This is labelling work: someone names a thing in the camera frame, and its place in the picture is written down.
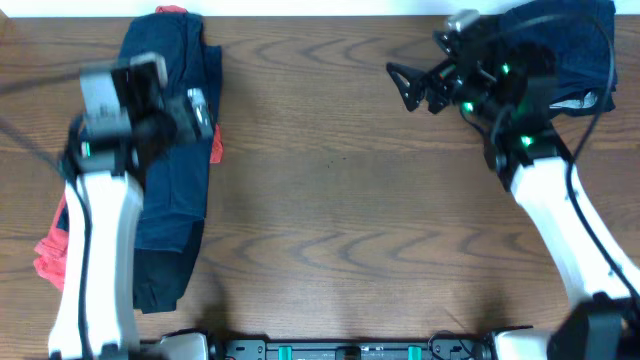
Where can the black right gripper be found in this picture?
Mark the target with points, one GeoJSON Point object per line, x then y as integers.
{"type": "Point", "coordinates": [443, 80]}

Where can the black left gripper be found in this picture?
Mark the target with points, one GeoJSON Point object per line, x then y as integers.
{"type": "Point", "coordinates": [186, 132]}

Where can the dark blue shorts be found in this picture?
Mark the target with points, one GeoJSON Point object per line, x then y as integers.
{"type": "Point", "coordinates": [176, 188]}

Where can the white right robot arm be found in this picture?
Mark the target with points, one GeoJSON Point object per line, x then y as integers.
{"type": "Point", "coordinates": [505, 97]}

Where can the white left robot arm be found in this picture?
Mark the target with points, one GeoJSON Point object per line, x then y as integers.
{"type": "Point", "coordinates": [127, 123]}

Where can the folded navy shorts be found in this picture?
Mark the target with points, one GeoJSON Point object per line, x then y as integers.
{"type": "Point", "coordinates": [580, 49]}

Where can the folded black garment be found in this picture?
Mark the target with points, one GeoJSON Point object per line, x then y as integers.
{"type": "Point", "coordinates": [574, 101]}

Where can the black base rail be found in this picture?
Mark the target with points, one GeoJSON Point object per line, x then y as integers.
{"type": "Point", "coordinates": [443, 345]}

